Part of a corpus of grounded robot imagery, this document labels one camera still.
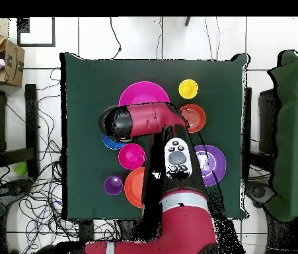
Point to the large purple bowl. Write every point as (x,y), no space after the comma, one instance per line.
(217,164)

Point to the black square floor frame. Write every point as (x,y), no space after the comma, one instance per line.
(36,45)

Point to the black stand base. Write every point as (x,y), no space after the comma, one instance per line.
(259,191)

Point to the small green floor cup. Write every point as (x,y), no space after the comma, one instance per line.
(21,168)

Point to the small orange-red bowl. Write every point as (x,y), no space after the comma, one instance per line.
(197,117)

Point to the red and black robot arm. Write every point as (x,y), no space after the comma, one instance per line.
(188,227)

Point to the large pink bowl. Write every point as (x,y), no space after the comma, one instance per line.
(143,91)

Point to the purple cup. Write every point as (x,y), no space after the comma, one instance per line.
(113,185)

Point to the yellow cup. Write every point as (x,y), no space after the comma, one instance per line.
(188,89)

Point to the black rod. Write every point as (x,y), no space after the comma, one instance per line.
(187,21)

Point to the large orange bowl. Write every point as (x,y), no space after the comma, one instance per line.
(134,187)

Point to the small red bowl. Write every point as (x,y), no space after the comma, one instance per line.
(131,156)

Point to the cardboard box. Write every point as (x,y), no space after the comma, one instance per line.
(14,68)

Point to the dark blue bowl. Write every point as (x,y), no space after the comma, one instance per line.
(110,144)

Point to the black stand with knob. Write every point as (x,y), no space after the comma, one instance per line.
(11,191)

